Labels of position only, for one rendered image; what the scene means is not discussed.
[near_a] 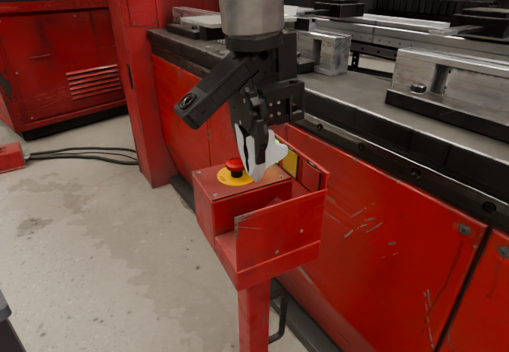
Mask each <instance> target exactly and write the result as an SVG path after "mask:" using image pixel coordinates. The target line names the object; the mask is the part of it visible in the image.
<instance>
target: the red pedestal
mask: <svg viewBox="0 0 509 352"><path fill-rule="evenodd" d="M25 168H27V166H26V162H25V160H24V158H23V151H22V148H21V146H20V143H19V142H13V143H9V144H5V145H0V174H3V173H9V172H12V171H15V170H22V169H25Z"/></svg>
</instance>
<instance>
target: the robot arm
mask: <svg viewBox="0 0 509 352"><path fill-rule="evenodd" d="M219 6H220V18H221V24H222V31H223V33H224V34H225V36H224V38H225V44H226V49H228V50H230V51H231V52H230V53H229V54H228V55H227V56H226V57H225V58H224V59H223V60H222V61H221V62H220V63H218V64H217V65H216V66H215V67H214V68H213V69H212V70H211V71H210V72H209V73H208V74H207V75H206V76H205V77H204V78H203V79H202V80H201V81H200V82H199V83H198V84H197V85H196V86H195V87H194V88H193V89H191V90H190V91H189V92H188V93H187V94H186V95H184V96H183V97H182V98H181V100H180V101H179V102H178V103H177V104H176V105H175V106H174V107H173V109H174V112H175V113H176V115H177V116H178V117H179V118H180V119H181V120H182V121H183V122H184V123H186V124H187V125H188V126H189V127H190V128H192V129H198V128H199V127H200V126H201V125H202V124H204V123H205V122H206V121H207V120H208V119H209V118H210V117H211V116H212V115H213V114H214V113H215V112H216V111H217V110H218V109H219V108H220V107H221V106H222V105H223V104H224V103H225V102H226V101H227V100H228V105H229V109H230V120H231V124H232V128H233V133H234V136H235V140H236V144H237V147H238V148H239V153H240V156H241V159H242V162H243V164H244V167H245V170H246V173H247V174H248V175H249V176H250V177H251V178H252V179H253V180H254V181H255V182H256V183H257V182H260V181H261V179H262V177H263V175H264V171H265V170H266V169H267V168H268V167H270V166H272V165H273V164H275V163H276V162H278V161H279V160H282V159H283V158H284V157H285V156H286V155H287V154H288V146H287V145H284V144H280V143H276V139H275V137H274V132H273V130H272V129H268V128H267V127H268V126H272V125H274V124H275V125H276V126H278V125H280V124H283V123H288V122H290V123H292V122H295V121H298V120H303V119H304V82H303V81H301V80H299V79H298V78H297V32H294V31H292V32H287V31H286V30H284V29H283V28H284V27H285V23H284V1H283V0H219ZM297 94H301V111H299V112H297V113H292V112H295V111H297V105H296V104H294V103H292V98H293V95H297Z"/></svg>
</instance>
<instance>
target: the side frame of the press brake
mask: <svg viewBox="0 0 509 352"><path fill-rule="evenodd" d="M107 1H108V8H109V12H110V17H111V24H112V28H113V33H114V40H115V44H116V49H117V56H118V60H119V65H120V72H121V76H122V80H123V87H124V91H125V96H126V103H127V107H128V112H129V116H130V123H131V128H132V132H133V139H134V143H135V148H136V155H137V159H138V164H139V171H140V173H142V174H143V176H144V177H145V178H146V179H147V181H148V182H149V184H150V185H151V187H152V188H157V187H160V186H163V185H167V184H170V177H172V176H176V175H179V174H180V172H179V171H178V170H177V168H176V167H175V165H174V163H173V160H172V158H171V156H170V153H169V151H168V149H167V146H166V144H165V141H164V138H163V133H162V127H161V118H160V112H159V107H158V97H157V91H156V85H155V75H154V70H153V64H152V59H151V53H152V49H151V40H149V39H148V37H147V31H146V30H151V29H160V28H167V24H170V23H173V9H172V7H178V8H179V7H187V8H196V9H200V10H205V11H213V12H218V13H220V6H219V0H107Z"/></svg>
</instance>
